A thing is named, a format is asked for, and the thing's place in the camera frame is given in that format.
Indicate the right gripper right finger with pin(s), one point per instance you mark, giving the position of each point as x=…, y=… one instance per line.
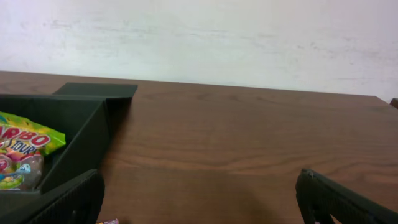
x=322, y=200

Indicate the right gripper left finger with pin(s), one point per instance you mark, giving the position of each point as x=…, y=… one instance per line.
x=78, y=200

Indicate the green Pretz snack box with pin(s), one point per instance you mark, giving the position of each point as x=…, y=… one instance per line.
x=115, y=221

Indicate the dark green open box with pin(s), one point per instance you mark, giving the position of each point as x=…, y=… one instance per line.
x=87, y=113

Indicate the green Haribo gummy bag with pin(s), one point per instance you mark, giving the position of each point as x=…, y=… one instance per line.
x=24, y=144

